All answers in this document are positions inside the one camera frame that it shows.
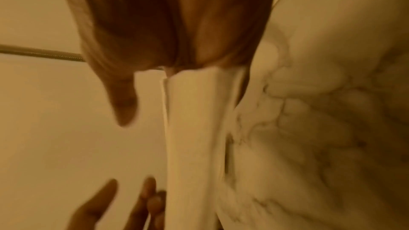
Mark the metal shower hose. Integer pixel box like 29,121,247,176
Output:
0,43,87,63

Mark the person's right hand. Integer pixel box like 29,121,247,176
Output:
58,0,278,127

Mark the person's left hand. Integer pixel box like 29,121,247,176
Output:
69,176,168,230

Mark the white towel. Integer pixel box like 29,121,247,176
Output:
158,65,251,230

